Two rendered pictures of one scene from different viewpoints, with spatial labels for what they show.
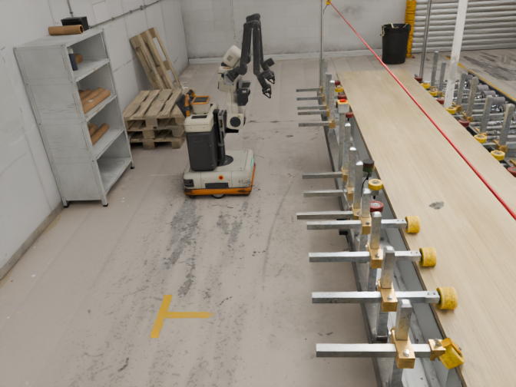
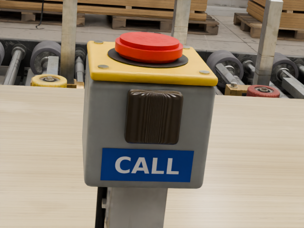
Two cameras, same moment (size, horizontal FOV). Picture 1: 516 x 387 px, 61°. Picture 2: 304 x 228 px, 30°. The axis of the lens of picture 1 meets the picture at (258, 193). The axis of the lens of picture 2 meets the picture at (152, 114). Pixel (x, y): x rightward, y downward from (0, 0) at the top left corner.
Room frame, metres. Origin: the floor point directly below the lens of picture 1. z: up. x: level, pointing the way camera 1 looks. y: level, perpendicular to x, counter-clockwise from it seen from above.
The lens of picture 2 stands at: (2.85, -0.28, 1.30)
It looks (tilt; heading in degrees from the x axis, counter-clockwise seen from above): 20 degrees down; 255
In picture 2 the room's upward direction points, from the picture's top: 6 degrees clockwise
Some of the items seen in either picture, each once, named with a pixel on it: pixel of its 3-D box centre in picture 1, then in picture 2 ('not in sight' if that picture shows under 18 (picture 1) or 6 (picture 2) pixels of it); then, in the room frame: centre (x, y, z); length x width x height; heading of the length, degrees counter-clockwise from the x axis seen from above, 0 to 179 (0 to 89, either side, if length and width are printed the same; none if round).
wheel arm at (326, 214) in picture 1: (337, 215); not in sight; (1.98, -0.42, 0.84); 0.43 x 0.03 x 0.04; 85
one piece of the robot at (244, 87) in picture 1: (242, 90); not in sight; (4.04, 0.08, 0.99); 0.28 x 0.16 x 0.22; 175
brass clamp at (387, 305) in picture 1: (386, 294); not in sight; (1.24, -0.46, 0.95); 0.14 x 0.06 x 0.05; 175
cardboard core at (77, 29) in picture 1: (65, 30); not in sight; (4.34, 1.68, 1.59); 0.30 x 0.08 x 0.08; 85
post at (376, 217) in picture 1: (372, 259); not in sight; (1.51, -0.48, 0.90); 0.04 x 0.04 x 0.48; 85
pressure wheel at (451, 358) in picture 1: (449, 354); not in sight; (0.96, -0.58, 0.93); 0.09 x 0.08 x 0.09; 85
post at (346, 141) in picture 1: (345, 159); not in sight; (2.51, -0.57, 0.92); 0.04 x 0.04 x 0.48; 85
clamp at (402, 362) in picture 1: (401, 346); not in sight; (0.99, -0.43, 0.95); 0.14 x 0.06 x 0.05; 175
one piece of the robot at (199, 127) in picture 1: (207, 132); not in sight; (4.07, 0.46, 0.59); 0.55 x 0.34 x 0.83; 175
